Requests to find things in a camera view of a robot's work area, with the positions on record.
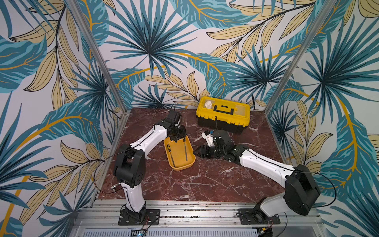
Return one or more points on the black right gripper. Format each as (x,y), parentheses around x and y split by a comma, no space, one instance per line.
(209,149)

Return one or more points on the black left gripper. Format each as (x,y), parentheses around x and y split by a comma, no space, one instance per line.
(182,135)

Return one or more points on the black file tool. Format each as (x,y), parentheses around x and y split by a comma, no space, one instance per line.
(185,147)

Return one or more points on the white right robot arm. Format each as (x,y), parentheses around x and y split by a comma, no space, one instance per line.
(300,188)

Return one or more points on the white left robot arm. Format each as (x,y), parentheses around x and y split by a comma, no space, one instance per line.
(130,165)

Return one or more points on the small ratchet tool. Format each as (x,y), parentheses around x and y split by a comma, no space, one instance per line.
(115,187)

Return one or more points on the black screwdriver in tray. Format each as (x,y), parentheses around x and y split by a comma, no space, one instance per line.
(170,155)

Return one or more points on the yellow plastic tray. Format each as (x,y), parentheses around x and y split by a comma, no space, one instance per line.
(178,153)

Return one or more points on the yellow and black toolbox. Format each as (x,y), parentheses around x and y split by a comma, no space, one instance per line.
(228,115)

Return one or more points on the white roll in toolbox lid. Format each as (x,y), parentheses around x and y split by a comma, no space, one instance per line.
(208,104)

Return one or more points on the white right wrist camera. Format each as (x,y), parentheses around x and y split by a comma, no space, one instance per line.
(209,138)

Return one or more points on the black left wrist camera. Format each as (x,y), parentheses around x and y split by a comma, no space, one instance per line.
(173,117)

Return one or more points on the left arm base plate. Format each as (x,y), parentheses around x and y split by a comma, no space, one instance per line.
(144,217)

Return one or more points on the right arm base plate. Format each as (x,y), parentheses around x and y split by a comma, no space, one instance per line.
(252,216)

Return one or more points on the aluminium front rail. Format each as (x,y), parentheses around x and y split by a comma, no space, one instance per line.
(191,219)

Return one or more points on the right aluminium corner post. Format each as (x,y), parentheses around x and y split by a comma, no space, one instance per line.
(320,18)

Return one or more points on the aluminium corner post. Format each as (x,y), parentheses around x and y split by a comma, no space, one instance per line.
(87,33)
(320,18)

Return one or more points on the left aluminium corner post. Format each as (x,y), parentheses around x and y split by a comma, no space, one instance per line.
(87,33)

